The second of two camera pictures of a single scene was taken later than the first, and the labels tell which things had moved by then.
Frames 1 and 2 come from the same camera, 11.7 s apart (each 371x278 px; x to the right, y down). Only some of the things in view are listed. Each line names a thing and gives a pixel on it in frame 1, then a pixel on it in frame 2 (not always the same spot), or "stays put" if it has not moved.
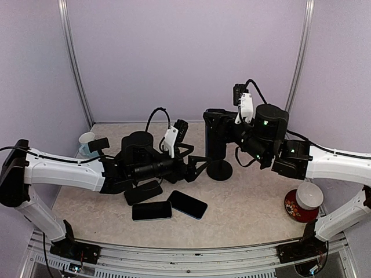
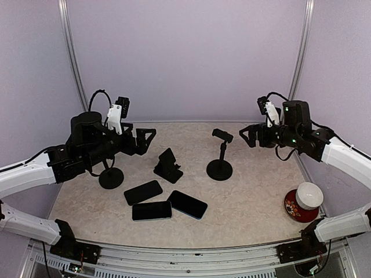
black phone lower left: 152,211 stays put
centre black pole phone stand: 219,169 stays put
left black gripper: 190,174 → 141,146
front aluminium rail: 120,262 stays put
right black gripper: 225,119 → 253,129
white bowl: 309,196 stays put
